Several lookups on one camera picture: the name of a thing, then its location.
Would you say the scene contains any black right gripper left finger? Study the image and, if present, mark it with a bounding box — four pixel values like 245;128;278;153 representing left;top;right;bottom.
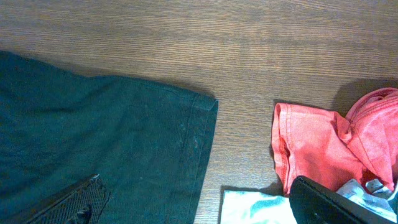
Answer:
26;174;110;224

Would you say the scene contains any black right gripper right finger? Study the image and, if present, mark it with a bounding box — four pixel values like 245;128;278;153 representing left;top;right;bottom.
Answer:
289;175;394;224

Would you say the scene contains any dark green t-shirt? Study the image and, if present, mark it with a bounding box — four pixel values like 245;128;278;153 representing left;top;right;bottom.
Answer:
1;52;218;223

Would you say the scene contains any light blue-grey t-shirt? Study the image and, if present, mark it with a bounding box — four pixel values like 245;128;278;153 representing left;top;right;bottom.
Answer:
220;179;397;224

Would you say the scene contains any red garment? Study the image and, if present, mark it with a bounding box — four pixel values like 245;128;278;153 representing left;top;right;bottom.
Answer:
271;88;397;195

